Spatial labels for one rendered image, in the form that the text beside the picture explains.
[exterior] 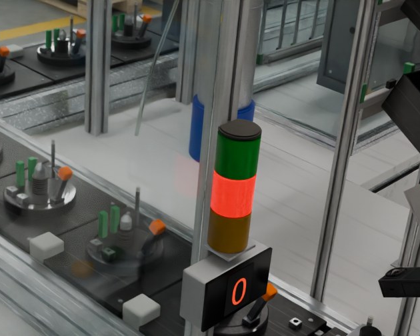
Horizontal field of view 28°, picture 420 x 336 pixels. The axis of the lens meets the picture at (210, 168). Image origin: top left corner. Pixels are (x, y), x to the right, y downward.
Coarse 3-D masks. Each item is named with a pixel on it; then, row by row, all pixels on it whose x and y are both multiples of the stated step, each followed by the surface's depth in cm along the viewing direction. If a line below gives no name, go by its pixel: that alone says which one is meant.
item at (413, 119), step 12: (396, 84) 130; (408, 84) 128; (396, 96) 130; (408, 96) 128; (384, 108) 133; (396, 108) 131; (408, 108) 129; (396, 120) 131; (408, 120) 129; (408, 132) 130
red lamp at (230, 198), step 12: (216, 180) 97; (228, 180) 95; (240, 180) 95; (252, 180) 96; (216, 192) 97; (228, 192) 96; (240, 192) 96; (252, 192) 97; (216, 204) 98; (228, 204) 97; (240, 204) 97; (252, 204) 99; (228, 216) 97; (240, 216) 98
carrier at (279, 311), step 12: (276, 300) 141; (288, 300) 142; (240, 312) 134; (264, 312) 135; (276, 312) 138; (288, 312) 139; (300, 312) 139; (228, 324) 131; (240, 324) 131; (252, 324) 131; (264, 324) 132; (276, 324) 135; (288, 324) 136; (312, 324) 136; (324, 324) 137
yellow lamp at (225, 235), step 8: (216, 216) 98; (248, 216) 98; (216, 224) 99; (224, 224) 98; (232, 224) 98; (240, 224) 98; (248, 224) 99; (208, 232) 101; (216, 232) 99; (224, 232) 98; (232, 232) 98; (240, 232) 99; (248, 232) 100; (208, 240) 101; (216, 240) 99; (224, 240) 99; (232, 240) 99; (240, 240) 99; (216, 248) 100; (224, 248) 99; (232, 248) 99; (240, 248) 100
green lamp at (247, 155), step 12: (228, 144) 93; (240, 144) 93; (252, 144) 93; (216, 156) 96; (228, 156) 94; (240, 156) 94; (252, 156) 94; (216, 168) 96; (228, 168) 95; (240, 168) 94; (252, 168) 95
